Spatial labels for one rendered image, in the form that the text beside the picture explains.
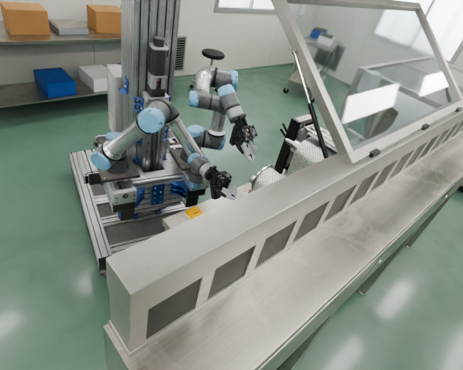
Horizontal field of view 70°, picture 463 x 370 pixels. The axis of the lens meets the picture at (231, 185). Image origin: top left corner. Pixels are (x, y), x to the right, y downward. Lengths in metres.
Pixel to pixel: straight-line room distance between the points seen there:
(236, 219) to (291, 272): 0.29
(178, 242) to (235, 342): 0.27
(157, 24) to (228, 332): 1.61
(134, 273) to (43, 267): 2.17
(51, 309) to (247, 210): 1.97
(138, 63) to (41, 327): 1.68
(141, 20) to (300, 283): 1.53
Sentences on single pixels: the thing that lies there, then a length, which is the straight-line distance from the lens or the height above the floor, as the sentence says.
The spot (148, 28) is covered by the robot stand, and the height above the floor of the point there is 1.59.
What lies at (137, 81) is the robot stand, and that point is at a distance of 2.05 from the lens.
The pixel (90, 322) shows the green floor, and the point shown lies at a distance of 2.42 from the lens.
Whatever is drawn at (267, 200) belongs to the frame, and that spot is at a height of 1.65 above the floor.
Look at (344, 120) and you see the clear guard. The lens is 1.05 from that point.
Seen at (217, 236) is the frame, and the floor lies 1.65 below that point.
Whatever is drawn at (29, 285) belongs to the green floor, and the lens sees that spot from 2.64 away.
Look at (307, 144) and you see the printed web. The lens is 1.56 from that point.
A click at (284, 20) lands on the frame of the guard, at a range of 1.06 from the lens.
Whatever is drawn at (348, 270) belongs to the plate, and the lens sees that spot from 0.99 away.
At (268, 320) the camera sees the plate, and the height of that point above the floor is 1.44.
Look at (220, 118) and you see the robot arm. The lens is 2.08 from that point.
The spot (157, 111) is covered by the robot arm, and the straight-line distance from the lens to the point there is 1.63.
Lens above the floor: 2.11
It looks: 38 degrees down
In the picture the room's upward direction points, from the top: 15 degrees clockwise
